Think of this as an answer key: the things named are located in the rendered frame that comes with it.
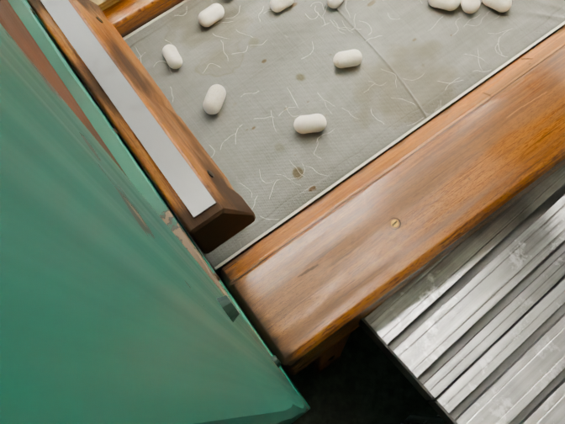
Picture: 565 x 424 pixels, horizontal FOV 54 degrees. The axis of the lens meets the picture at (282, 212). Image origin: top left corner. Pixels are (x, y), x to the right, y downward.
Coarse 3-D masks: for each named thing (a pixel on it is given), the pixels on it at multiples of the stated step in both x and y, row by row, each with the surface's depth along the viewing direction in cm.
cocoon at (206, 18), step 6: (210, 6) 64; (216, 6) 64; (222, 6) 65; (204, 12) 64; (210, 12) 64; (216, 12) 64; (222, 12) 64; (198, 18) 64; (204, 18) 64; (210, 18) 64; (216, 18) 64; (204, 24) 64; (210, 24) 64
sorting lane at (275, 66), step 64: (192, 0) 67; (256, 0) 66; (320, 0) 66; (384, 0) 65; (512, 0) 64; (192, 64) 64; (256, 64) 63; (320, 64) 63; (384, 64) 62; (448, 64) 62; (192, 128) 61; (256, 128) 60; (384, 128) 59; (256, 192) 58; (320, 192) 57
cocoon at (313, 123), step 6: (312, 114) 59; (318, 114) 58; (300, 120) 58; (306, 120) 58; (312, 120) 58; (318, 120) 58; (324, 120) 58; (294, 126) 59; (300, 126) 58; (306, 126) 58; (312, 126) 58; (318, 126) 58; (324, 126) 58; (300, 132) 59; (306, 132) 59; (312, 132) 59
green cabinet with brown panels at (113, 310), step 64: (0, 0) 41; (0, 64) 5; (64, 64) 48; (0, 128) 3; (64, 128) 7; (0, 192) 2; (64, 192) 4; (128, 192) 10; (0, 256) 2; (64, 256) 3; (128, 256) 5; (192, 256) 20; (0, 320) 2; (64, 320) 2; (128, 320) 3; (192, 320) 6; (0, 384) 1; (64, 384) 2; (128, 384) 2; (192, 384) 4; (256, 384) 9
